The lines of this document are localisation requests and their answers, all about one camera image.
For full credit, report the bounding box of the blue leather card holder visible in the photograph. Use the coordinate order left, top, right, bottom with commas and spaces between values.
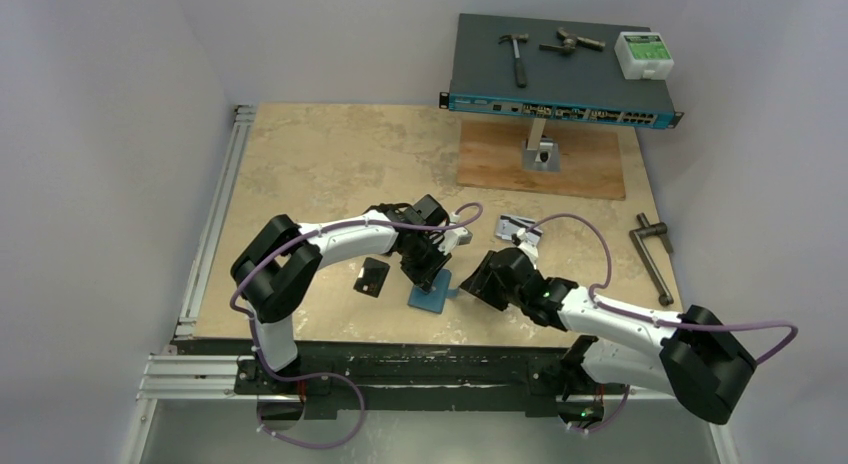
407, 269, 459, 314

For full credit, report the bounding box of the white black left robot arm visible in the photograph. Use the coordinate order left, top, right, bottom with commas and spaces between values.
230, 195, 471, 393

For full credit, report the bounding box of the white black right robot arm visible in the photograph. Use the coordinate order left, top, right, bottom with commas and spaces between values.
460, 248, 757, 424

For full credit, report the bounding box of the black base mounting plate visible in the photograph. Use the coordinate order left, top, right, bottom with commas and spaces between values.
173, 338, 624, 422

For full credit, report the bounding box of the plywood board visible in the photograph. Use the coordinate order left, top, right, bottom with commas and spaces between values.
457, 121, 626, 200

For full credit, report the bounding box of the small grey hammer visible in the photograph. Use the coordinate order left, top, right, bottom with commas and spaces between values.
498, 33, 529, 88

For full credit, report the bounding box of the dark metal clamp tool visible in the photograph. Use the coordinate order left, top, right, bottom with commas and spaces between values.
538, 27, 606, 55

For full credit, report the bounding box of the white green electrical box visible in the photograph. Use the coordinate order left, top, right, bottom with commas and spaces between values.
614, 31, 674, 81

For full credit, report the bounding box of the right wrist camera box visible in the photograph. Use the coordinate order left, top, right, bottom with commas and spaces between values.
512, 228, 539, 263

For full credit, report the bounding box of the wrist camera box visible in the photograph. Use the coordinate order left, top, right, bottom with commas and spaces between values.
512, 228, 539, 263
439, 227, 473, 255

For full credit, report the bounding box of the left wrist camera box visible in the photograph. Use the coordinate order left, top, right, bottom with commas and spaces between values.
439, 227, 473, 255

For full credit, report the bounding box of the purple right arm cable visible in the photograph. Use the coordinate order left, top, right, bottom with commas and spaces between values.
523, 213, 800, 366

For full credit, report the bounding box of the metal stand post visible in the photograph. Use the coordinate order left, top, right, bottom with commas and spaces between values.
522, 118, 561, 173

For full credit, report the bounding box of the grey metal crank handle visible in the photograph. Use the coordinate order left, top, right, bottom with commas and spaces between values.
629, 212, 675, 307

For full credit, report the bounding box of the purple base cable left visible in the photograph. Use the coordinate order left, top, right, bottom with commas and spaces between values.
254, 371, 368, 449

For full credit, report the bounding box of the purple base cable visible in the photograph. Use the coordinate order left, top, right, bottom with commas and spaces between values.
563, 381, 632, 436
254, 371, 368, 449

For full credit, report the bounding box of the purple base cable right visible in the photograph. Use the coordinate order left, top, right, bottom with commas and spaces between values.
563, 381, 632, 436

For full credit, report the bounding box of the blue network switch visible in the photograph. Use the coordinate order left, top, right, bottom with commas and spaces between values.
439, 13, 684, 129

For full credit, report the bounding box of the aluminium frame rail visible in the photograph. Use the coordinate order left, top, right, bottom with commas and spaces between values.
135, 104, 723, 403

